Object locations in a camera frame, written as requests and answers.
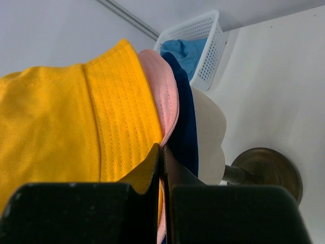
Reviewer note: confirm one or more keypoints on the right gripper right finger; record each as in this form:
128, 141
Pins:
234, 214

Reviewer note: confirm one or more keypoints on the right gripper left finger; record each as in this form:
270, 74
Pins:
125, 211

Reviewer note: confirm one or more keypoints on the yellow bucket hat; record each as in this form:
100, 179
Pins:
91, 122

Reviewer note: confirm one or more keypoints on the pink bucket hat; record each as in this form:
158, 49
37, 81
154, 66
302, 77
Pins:
164, 90

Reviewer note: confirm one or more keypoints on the light blue bucket hat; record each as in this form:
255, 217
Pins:
186, 52

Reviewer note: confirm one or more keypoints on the white perforated plastic basket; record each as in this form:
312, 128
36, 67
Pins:
202, 26

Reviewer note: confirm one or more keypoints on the left aluminium frame post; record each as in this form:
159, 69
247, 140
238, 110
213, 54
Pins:
130, 18

